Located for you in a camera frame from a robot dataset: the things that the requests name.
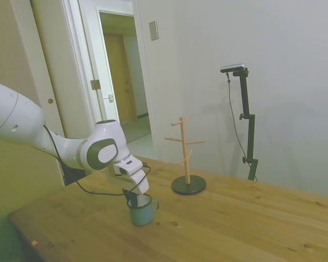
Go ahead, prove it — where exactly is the blue enamel mug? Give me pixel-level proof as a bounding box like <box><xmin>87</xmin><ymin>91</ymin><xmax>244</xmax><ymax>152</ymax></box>
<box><xmin>126</xmin><ymin>193</ymin><xmax>160</xmax><ymax>227</ymax></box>

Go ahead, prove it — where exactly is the grey wall switch plate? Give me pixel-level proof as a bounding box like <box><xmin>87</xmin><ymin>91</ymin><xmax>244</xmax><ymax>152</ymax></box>
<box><xmin>148</xmin><ymin>20</ymin><xmax>160</xmax><ymax>42</ymax></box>

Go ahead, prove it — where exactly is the green partition panel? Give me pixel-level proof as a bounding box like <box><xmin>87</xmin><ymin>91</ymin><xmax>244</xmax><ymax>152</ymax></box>
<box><xmin>0</xmin><ymin>135</ymin><xmax>66</xmax><ymax>262</ymax></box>

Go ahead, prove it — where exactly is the grey exterior camera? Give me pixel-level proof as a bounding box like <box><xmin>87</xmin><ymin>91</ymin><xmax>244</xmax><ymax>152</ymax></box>
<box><xmin>220</xmin><ymin>63</ymin><xmax>248</xmax><ymax>74</ymax></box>

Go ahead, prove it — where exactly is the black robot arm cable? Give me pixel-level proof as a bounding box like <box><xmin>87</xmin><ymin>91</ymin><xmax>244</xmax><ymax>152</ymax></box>
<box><xmin>43</xmin><ymin>124</ymin><xmax>153</xmax><ymax>198</ymax></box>

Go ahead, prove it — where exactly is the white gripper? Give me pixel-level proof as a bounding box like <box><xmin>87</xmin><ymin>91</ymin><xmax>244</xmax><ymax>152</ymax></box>
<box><xmin>106</xmin><ymin>166</ymin><xmax>151</xmax><ymax>209</ymax></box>

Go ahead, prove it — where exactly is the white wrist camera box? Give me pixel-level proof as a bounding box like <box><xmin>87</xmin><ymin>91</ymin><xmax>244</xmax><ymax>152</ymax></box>
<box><xmin>114</xmin><ymin>159</ymin><xmax>144</xmax><ymax>177</ymax></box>

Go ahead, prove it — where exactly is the black jointed camera stand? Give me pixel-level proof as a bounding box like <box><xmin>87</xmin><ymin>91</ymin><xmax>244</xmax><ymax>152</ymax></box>
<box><xmin>232</xmin><ymin>68</ymin><xmax>259</xmax><ymax>181</ymax></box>

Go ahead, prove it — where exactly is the white door frame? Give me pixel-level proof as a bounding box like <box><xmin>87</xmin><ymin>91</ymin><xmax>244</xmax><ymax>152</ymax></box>
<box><xmin>62</xmin><ymin>0</ymin><xmax>160</xmax><ymax>159</ymax></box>

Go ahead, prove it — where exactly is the white door with round hole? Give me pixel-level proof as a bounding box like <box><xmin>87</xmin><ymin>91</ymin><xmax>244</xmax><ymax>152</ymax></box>
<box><xmin>30</xmin><ymin>0</ymin><xmax>98</xmax><ymax>142</ymax></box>

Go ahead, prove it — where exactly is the brown wooden door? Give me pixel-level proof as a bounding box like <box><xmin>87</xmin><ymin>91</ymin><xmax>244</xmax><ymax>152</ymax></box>
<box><xmin>103</xmin><ymin>32</ymin><xmax>132</xmax><ymax>124</ymax></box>

